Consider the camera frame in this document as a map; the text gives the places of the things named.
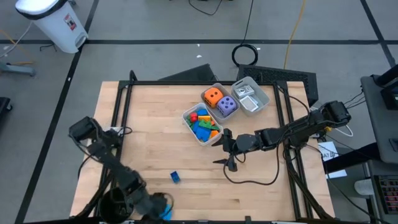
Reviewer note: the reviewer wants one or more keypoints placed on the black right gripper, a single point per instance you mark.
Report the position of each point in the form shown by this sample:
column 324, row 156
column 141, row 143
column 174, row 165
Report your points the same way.
column 245, row 143

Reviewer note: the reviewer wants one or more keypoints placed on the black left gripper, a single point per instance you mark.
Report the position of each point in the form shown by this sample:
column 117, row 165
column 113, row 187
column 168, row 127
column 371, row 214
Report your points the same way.
column 150, row 205

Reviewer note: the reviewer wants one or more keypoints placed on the orange large toy block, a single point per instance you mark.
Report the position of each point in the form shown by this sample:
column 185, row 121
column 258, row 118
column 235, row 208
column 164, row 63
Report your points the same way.
column 214, row 134

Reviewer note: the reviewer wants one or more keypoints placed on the green large toy block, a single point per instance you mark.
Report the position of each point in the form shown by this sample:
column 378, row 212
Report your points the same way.
column 205, row 124
column 215, row 127

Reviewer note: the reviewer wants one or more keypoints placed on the dark blue square brick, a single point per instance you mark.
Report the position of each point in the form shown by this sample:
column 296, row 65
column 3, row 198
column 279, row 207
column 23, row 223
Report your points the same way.
column 175, row 176

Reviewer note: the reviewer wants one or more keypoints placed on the yellow large toy block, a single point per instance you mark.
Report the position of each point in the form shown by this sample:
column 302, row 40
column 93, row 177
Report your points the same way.
column 204, row 118

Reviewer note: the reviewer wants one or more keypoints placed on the blue long studded brick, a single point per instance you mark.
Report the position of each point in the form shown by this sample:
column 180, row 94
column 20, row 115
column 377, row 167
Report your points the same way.
column 202, row 112

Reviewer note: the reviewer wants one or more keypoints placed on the red small toy brick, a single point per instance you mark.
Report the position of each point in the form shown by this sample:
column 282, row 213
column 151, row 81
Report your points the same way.
column 193, row 117

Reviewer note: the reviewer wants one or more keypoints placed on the dark green small brick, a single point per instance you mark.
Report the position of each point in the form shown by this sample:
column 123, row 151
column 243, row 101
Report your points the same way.
column 187, row 122

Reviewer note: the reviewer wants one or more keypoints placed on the purple foam dice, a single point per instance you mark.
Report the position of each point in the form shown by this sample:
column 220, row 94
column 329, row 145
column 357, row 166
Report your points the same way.
column 227, row 106

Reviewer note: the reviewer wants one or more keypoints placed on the white playing card box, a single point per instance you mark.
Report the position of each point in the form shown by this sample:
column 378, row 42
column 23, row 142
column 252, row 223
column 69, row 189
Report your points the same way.
column 248, row 104

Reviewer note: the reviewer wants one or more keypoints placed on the orange foam dice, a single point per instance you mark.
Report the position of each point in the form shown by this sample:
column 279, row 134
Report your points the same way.
column 213, row 97

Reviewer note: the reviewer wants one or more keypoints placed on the white card box black emblem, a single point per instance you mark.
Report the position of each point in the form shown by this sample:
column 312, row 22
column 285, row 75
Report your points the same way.
column 244, row 91

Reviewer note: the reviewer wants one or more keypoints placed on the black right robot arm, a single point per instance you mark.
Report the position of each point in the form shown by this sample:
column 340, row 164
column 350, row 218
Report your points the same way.
column 304, row 126

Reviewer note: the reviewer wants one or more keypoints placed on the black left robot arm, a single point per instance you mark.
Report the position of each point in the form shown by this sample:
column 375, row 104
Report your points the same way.
column 102, row 149

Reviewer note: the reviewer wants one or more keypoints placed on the black plastic bucket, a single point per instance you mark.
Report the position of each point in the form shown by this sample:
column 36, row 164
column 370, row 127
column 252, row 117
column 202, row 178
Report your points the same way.
column 113, row 207

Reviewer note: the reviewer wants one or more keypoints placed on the grey plastic bin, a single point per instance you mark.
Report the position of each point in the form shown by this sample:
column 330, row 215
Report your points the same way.
column 214, row 115
column 262, row 99

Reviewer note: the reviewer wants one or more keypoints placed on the white plastic bin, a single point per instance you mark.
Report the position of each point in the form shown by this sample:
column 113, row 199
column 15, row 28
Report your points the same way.
column 186, row 115

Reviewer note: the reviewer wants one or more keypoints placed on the white paper sheet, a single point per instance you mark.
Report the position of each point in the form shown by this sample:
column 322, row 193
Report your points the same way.
column 323, row 147

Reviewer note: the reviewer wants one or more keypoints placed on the grey equipment cart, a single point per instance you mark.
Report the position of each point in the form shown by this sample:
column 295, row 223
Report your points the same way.
column 377, row 124

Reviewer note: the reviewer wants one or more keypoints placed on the backlit keyboard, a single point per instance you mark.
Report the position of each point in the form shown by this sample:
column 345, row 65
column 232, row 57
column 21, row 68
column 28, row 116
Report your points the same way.
column 388, row 194

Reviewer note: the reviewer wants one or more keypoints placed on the black box on cart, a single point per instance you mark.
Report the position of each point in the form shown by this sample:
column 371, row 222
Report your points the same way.
column 390, row 93

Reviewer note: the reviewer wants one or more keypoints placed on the grey floor stand foot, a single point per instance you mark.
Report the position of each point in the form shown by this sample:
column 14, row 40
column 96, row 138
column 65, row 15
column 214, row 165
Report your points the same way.
column 18, row 69

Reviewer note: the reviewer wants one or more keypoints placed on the white pedal trash bin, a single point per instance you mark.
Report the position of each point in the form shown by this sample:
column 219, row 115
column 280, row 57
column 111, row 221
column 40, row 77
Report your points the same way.
column 56, row 25

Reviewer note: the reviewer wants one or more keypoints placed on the black aluminium table frame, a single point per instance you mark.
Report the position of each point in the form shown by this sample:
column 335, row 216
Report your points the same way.
column 186, row 83

